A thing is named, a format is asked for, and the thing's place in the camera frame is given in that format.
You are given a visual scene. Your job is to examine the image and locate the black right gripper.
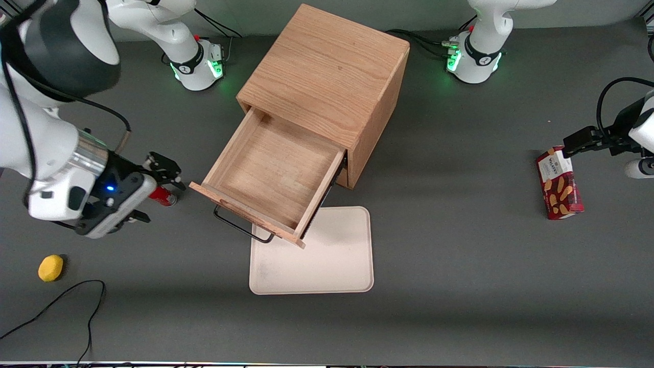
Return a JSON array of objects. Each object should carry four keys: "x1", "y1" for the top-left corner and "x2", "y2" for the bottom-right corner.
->
[{"x1": 51, "y1": 151, "x2": 184, "y2": 236}]

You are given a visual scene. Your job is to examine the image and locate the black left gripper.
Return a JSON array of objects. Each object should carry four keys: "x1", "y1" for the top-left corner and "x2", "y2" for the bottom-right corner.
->
[{"x1": 562, "y1": 97, "x2": 645, "y2": 158}]

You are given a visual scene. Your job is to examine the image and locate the black metal drawer handle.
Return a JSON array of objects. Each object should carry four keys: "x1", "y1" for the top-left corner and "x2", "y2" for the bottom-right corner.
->
[{"x1": 213, "y1": 204, "x2": 275, "y2": 244}]

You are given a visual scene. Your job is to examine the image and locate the wooden drawer with scratched front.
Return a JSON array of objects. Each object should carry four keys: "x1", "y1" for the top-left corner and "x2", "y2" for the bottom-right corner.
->
[{"x1": 189, "y1": 106, "x2": 348, "y2": 249}]

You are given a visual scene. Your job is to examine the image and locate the oak wooden drawer cabinet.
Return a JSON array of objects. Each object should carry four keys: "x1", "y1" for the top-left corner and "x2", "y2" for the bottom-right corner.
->
[{"x1": 236, "y1": 4, "x2": 411, "y2": 190}]

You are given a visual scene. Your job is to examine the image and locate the small red bottle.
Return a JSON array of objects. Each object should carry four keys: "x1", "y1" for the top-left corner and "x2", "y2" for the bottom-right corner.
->
[{"x1": 148, "y1": 185, "x2": 178, "y2": 208}]

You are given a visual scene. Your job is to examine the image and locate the red shortbread cookie box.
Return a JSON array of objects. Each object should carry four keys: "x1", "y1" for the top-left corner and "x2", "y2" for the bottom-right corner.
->
[{"x1": 535, "y1": 146, "x2": 585, "y2": 220}]

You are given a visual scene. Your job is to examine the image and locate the yellow lemon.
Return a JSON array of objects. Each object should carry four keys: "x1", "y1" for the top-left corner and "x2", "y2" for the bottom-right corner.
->
[{"x1": 38, "y1": 255, "x2": 64, "y2": 283}]

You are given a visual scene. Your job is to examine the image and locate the beige rectangular plastic tray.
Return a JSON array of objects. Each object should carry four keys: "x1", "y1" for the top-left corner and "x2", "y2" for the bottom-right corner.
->
[{"x1": 249, "y1": 206, "x2": 375, "y2": 295}]

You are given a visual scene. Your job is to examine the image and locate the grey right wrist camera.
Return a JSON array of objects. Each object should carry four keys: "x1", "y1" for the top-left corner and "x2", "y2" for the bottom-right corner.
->
[{"x1": 84, "y1": 173, "x2": 157, "y2": 239}]

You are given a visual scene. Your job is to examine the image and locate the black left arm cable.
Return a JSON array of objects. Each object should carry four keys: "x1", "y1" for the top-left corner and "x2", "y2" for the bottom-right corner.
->
[{"x1": 596, "y1": 77, "x2": 654, "y2": 134}]

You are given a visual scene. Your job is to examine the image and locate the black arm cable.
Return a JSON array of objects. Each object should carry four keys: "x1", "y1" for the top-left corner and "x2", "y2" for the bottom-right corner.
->
[
  {"x1": 0, "y1": 20, "x2": 132, "y2": 154},
  {"x1": 596, "y1": 77, "x2": 654, "y2": 134}
]

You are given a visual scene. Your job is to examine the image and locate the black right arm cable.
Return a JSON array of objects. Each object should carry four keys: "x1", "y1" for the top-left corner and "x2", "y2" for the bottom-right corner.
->
[{"x1": 0, "y1": 20, "x2": 132, "y2": 154}]

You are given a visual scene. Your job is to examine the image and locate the thin black table cable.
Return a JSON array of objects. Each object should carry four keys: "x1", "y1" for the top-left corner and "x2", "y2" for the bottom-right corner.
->
[{"x1": 0, "y1": 280, "x2": 106, "y2": 366}]

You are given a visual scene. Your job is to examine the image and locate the black right base cables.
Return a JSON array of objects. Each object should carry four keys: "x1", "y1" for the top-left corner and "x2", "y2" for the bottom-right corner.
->
[{"x1": 194, "y1": 8, "x2": 244, "y2": 64}]

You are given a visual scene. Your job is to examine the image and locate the black base cables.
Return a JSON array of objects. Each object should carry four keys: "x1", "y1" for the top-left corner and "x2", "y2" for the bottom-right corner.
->
[
  {"x1": 194, "y1": 8, "x2": 244, "y2": 64},
  {"x1": 386, "y1": 15, "x2": 477, "y2": 58}
]

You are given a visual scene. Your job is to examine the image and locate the black left base cables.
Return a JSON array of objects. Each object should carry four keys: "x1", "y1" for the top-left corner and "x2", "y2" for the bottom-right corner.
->
[{"x1": 386, "y1": 15, "x2": 477, "y2": 58}]

